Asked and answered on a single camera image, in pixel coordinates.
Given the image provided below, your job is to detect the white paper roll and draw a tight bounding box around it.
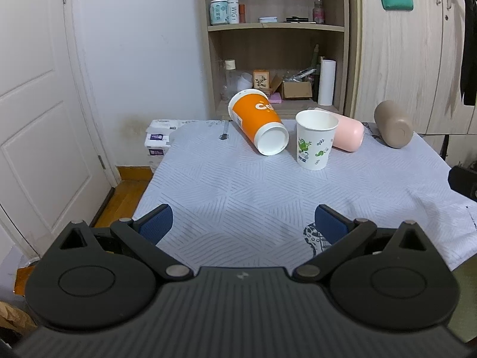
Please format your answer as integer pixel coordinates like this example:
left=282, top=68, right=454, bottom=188
left=318, top=60, right=337, bottom=106

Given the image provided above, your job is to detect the teal white pump bottle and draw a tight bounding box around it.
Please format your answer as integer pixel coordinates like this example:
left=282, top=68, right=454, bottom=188
left=210, top=0, right=230, bottom=26

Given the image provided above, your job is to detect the dark green bottle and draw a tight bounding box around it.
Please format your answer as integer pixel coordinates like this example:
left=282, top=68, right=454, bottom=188
left=311, top=44, right=322, bottom=102

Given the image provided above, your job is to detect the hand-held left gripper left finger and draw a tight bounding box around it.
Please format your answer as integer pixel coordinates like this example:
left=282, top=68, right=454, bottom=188
left=44, top=204, right=193, bottom=283

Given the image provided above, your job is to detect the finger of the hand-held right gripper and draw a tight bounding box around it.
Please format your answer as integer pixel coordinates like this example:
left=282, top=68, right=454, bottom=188
left=448, top=166, right=477, bottom=202

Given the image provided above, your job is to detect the wooden wardrobe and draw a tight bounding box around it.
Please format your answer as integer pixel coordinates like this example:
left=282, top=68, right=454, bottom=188
left=350, top=0, right=477, bottom=137

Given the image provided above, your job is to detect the open cardboard box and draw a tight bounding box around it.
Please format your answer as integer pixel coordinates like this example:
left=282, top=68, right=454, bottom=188
left=271, top=75, right=314, bottom=101

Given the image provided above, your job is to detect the pink cup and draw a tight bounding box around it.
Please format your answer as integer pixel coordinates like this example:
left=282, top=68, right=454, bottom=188
left=309, top=107, right=365, bottom=153

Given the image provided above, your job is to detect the brown paper bag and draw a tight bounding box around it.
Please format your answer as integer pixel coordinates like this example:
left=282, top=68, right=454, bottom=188
left=0, top=300, right=38, bottom=337

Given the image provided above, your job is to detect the orange paper cup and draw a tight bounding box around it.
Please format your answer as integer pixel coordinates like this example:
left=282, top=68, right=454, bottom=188
left=228, top=89, right=290, bottom=156

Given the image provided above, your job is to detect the tan cup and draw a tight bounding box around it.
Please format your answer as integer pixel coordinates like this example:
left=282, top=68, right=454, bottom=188
left=374, top=100, right=414, bottom=149

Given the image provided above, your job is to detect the white door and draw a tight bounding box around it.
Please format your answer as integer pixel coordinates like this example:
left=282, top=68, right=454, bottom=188
left=0, top=0, right=120, bottom=263

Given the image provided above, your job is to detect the white cup with green print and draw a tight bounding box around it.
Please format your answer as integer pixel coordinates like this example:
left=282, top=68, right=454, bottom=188
left=295, top=110, right=339, bottom=171

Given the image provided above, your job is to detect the white patterned table cloth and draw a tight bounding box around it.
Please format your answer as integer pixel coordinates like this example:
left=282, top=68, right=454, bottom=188
left=132, top=119, right=477, bottom=274

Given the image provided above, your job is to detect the black hanging garment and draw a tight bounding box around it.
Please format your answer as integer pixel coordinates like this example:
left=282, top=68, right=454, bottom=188
left=453, top=0, right=477, bottom=107

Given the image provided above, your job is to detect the wooden shelf unit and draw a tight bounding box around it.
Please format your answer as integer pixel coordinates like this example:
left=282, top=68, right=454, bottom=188
left=196, top=0, right=359, bottom=121

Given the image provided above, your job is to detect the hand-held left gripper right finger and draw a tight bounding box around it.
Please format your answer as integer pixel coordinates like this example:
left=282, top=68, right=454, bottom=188
left=294, top=204, right=442, bottom=283

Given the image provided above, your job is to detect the clear bottle beige cap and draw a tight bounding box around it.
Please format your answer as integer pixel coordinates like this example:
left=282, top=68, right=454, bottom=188
left=223, top=59, right=238, bottom=101

